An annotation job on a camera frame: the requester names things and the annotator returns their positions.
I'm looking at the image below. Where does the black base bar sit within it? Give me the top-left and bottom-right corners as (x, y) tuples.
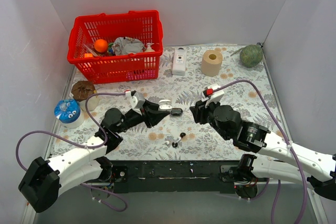
(81, 159), (259, 198)

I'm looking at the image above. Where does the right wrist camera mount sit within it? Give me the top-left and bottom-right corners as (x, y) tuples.
(203, 83), (224, 108)

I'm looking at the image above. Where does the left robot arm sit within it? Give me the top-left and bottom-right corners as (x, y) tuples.
(18, 100), (170, 213)

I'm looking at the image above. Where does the red plastic shopping basket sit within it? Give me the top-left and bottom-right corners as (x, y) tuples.
(67, 10), (163, 84)

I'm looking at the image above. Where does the floral table mat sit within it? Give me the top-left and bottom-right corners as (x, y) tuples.
(50, 45), (286, 161)

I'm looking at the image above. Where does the green melon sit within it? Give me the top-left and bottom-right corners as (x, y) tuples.
(239, 45), (263, 68)

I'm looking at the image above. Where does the blue lid white container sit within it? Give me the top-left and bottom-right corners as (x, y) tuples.
(54, 99), (85, 129)

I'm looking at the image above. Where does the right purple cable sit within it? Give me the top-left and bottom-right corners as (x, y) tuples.
(214, 79), (309, 224)

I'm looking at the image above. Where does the white pump bottle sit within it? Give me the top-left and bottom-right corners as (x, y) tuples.
(144, 43), (155, 52)

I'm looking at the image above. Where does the crumpled grey cloth bag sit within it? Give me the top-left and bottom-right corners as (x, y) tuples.
(112, 37), (145, 56)

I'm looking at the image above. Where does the white earbud charging case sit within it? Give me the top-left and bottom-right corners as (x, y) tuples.
(159, 99), (172, 111)

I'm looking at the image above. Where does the white rectangular box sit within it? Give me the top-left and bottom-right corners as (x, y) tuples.
(172, 47), (186, 76)

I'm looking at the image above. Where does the brown lid cream cup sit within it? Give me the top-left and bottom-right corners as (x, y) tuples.
(71, 81), (100, 111)

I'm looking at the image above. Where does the orange fruit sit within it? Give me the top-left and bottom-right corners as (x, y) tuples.
(94, 39), (108, 53)

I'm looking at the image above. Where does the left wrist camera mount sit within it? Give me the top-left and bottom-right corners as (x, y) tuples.
(124, 90), (145, 115)

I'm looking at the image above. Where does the beige toilet paper roll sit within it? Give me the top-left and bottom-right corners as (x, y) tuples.
(201, 50), (223, 77)

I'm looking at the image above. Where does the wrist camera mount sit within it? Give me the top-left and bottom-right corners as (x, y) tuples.
(124, 90), (145, 115)
(203, 83), (224, 108)

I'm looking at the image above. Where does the clear plastic bag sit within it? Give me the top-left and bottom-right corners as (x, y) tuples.
(82, 44), (101, 57)

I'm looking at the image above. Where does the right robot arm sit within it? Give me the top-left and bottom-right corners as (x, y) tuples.
(190, 101), (335, 200)

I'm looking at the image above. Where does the black earbud charging case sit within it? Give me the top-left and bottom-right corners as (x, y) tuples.
(170, 108), (183, 116)

